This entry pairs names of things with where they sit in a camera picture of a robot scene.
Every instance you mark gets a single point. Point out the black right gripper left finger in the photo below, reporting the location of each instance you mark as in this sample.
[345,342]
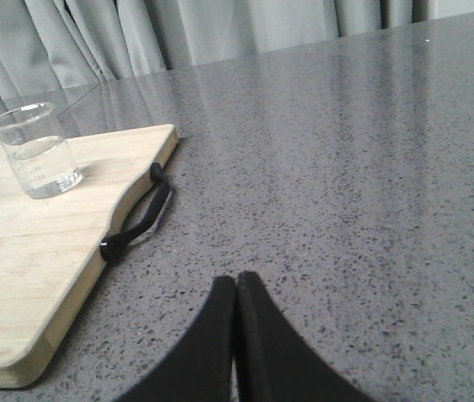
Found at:
[199,366]

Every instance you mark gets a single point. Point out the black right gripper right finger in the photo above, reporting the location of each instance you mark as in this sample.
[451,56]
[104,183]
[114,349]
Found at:
[273,363]

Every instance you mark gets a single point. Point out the clear glass beaker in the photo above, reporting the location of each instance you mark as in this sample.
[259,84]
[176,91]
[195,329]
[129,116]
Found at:
[37,151]

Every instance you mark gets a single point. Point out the wooden cutting board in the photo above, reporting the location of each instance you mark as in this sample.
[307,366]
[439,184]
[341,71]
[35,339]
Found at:
[50,248]

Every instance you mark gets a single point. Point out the grey curtain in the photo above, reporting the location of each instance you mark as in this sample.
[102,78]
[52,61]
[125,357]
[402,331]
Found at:
[53,45]

